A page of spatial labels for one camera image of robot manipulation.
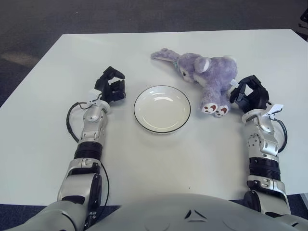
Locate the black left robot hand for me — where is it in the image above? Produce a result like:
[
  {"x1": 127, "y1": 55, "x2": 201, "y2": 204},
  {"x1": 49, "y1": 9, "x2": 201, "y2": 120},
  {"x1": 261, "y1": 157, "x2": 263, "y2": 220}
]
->
[{"x1": 94, "y1": 66, "x2": 127, "y2": 103}]

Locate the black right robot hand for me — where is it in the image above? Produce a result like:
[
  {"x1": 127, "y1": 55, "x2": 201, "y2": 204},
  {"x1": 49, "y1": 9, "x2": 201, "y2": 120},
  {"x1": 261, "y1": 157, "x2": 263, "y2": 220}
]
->
[{"x1": 230, "y1": 75, "x2": 270, "y2": 114}]

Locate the purple plush bunny doll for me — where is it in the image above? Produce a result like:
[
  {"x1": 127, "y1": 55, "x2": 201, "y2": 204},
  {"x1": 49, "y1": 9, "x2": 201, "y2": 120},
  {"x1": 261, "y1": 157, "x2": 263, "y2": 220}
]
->
[{"x1": 151, "y1": 48, "x2": 239, "y2": 118}]

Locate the white plate with black rim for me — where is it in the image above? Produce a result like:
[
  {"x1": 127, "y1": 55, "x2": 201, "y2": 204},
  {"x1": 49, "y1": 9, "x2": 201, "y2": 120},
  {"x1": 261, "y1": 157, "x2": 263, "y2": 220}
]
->
[{"x1": 133, "y1": 84, "x2": 192, "y2": 135}]

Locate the grey robot torso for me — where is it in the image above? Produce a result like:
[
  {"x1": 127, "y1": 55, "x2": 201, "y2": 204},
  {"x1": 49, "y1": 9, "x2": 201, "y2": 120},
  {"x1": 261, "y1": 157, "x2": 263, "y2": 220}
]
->
[{"x1": 79, "y1": 192, "x2": 296, "y2": 231}]

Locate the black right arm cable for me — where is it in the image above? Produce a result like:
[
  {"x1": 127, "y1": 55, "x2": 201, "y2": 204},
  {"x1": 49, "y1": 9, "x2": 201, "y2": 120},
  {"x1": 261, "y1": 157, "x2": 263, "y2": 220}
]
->
[{"x1": 276, "y1": 119, "x2": 288, "y2": 154}]

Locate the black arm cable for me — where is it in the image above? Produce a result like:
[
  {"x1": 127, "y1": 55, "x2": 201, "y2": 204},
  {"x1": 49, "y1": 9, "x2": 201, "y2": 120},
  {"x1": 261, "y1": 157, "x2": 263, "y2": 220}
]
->
[
  {"x1": 66, "y1": 95, "x2": 111, "y2": 210},
  {"x1": 276, "y1": 119, "x2": 288, "y2": 154}
]

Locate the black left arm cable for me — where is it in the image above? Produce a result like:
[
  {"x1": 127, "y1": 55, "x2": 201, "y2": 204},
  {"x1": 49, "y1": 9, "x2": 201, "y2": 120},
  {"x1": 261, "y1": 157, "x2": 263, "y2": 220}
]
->
[{"x1": 66, "y1": 95, "x2": 111, "y2": 210}]

